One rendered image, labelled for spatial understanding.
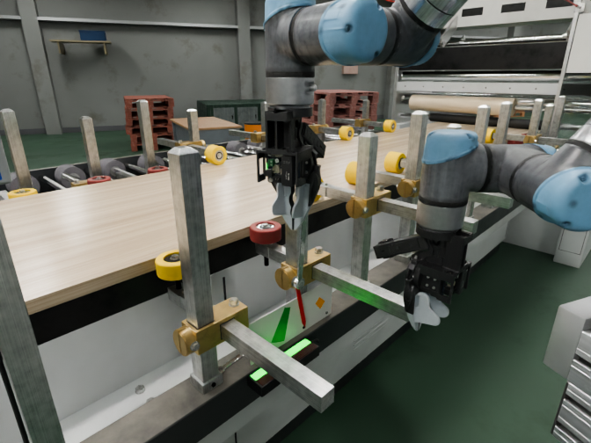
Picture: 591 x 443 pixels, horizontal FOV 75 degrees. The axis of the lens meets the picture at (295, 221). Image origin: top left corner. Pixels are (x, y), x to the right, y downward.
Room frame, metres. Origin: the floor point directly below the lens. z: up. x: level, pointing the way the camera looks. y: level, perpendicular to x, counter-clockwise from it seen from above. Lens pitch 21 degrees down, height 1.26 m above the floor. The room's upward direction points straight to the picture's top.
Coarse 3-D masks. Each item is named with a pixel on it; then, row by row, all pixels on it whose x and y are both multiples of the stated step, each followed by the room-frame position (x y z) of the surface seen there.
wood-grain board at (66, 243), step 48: (336, 144) 2.15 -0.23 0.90; (384, 144) 2.15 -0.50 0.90; (48, 192) 1.21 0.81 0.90; (96, 192) 1.21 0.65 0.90; (144, 192) 1.21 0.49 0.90; (240, 192) 1.21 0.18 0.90; (48, 240) 0.82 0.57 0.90; (96, 240) 0.82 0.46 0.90; (144, 240) 0.82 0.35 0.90; (48, 288) 0.60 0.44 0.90; (96, 288) 0.64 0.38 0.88
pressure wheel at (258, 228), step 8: (256, 224) 0.91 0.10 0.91; (264, 224) 0.90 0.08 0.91; (272, 224) 0.91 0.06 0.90; (280, 224) 0.91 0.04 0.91; (256, 232) 0.86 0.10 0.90; (264, 232) 0.86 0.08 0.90; (272, 232) 0.86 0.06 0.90; (280, 232) 0.88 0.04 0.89; (256, 240) 0.86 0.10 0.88; (264, 240) 0.86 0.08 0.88; (272, 240) 0.86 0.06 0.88
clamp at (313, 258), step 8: (312, 256) 0.80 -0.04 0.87; (320, 256) 0.80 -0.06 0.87; (328, 256) 0.81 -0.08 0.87; (288, 264) 0.76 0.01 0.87; (304, 264) 0.76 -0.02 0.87; (312, 264) 0.77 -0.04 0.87; (328, 264) 0.81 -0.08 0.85; (280, 272) 0.74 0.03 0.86; (288, 272) 0.73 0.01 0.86; (296, 272) 0.73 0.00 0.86; (304, 272) 0.75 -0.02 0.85; (280, 280) 0.74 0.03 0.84; (288, 280) 0.72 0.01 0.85; (312, 280) 0.77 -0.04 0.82; (288, 288) 0.72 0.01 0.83
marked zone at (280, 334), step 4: (288, 308) 0.71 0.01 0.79; (284, 312) 0.70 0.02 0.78; (288, 312) 0.71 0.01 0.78; (284, 316) 0.70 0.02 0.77; (280, 320) 0.70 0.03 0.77; (284, 320) 0.70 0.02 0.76; (280, 324) 0.69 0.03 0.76; (284, 324) 0.70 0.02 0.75; (280, 328) 0.69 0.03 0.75; (284, 328) 0.70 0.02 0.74; (276, 332) 0.69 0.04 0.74; (280, 332) 0.69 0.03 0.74; (284, 332) 0.70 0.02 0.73; (276, 336) 0.69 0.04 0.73; (280, 336) 0.69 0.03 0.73; (284, 336) 0.70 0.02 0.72; (272, 340) 0.68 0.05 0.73; (276, 340) 0.69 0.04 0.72; (280, 340) 0.69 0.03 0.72
